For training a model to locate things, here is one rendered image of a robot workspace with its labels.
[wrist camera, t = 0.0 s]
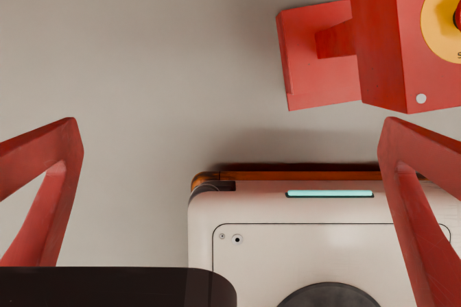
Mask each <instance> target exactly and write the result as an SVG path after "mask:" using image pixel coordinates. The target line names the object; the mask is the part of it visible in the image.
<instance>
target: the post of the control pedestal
mask: <svg viewBox="0 0 461 307"><path fill-rule="evenodd" d="M315 40H316V51H317V56H318V59H325V58H336V57H342V56H353V55H357V54H356V47H355V36H354V29H353V18H351V19H349V20H347V21H344V22H342V23H339V24H337V25H334V26H332V27H330V28H327V29H325V30H322V31H321V32H318V33H316V34H315Z"/></svg>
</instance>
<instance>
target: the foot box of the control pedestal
mask: <svg viewBox="0 0 461 307"><path fill-rule="evenodd" d="M351 18H352V12H351V0H341V1H334V2H329V3H321V4H317V5H309V6H305V7H300V8H292V9H288V10H281V12H280V13H279V14H278V15H277V16H276V17H275V19H276V28H277V33H278V38H279V47H280V52H281V62H282V67H283V77H284V82H285V91H286V96H287V105H288V110H289V111H295V110H302V109H307V108H315V107H320V106H327V105H333V104H337V103H345V102H350V101H358V100H362V96H361V90H360V83H359V71H358V65H357V55H353V56H342V57H336V58H325V59H318V56H317V51H316V40H315V34H316V33H318V32H321V31H322V30H325V29H327V28H330V27H332V26H334V25H337V24H339V23H342V22H344V21H347V20H349V19H351Z"/></svg>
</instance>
